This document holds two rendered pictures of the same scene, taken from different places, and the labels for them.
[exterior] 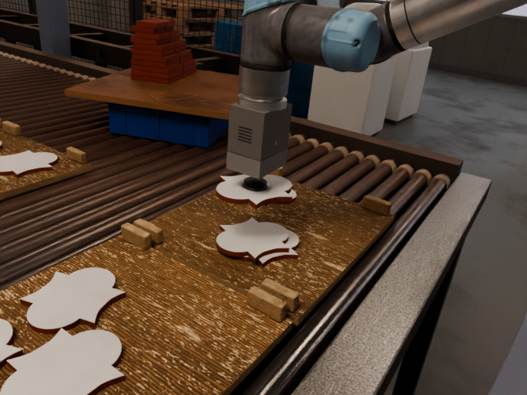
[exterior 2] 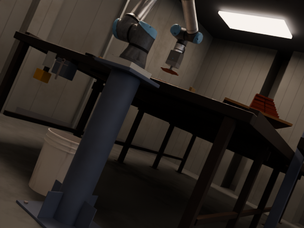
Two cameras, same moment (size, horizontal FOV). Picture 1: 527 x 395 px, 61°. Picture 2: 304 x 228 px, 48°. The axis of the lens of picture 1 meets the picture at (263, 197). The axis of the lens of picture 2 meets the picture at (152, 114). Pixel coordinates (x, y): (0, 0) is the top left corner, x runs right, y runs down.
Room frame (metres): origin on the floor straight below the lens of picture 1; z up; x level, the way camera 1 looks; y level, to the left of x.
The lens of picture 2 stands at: (0.67, -2.34, 0.67)
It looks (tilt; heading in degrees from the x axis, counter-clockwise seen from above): 1 degrees up; 90
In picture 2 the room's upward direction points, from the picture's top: 23 degrees clockwise
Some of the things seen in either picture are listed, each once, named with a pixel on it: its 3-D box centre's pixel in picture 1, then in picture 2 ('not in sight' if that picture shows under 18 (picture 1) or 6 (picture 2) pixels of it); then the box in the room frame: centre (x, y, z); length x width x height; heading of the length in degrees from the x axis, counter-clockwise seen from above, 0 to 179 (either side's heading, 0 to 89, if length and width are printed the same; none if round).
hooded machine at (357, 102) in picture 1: (354, 71); not in sight; (4.50, -0.76, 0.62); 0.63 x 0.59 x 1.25; 55
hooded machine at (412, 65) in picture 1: (397, 64); not in sight; (5.36, -1.39, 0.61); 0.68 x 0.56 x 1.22; 141
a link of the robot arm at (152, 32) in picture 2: not in sight; (143, 35); (0.47, -0.52, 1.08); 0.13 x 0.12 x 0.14; 147
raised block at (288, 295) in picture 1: (278, 295); not in sight; (0.52, -0.04, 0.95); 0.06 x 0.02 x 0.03; 59
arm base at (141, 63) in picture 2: not in sight; (135, 55); (0.48, -0.52, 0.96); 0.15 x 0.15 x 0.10
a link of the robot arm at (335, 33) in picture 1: (336, 38); (179, 32); (0.64, -0.08, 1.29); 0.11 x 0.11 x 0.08; 57
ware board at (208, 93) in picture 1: (184, 86); (252, 114); (1.41, 0.28, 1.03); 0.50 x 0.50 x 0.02; 80
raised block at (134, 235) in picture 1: (136, 236); not in sight; (0.64, 0.21, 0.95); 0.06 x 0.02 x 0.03; 58
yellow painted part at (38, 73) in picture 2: not in sight; (46, 66); (-0.19, 0.22, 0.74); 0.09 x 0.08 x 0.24; 149
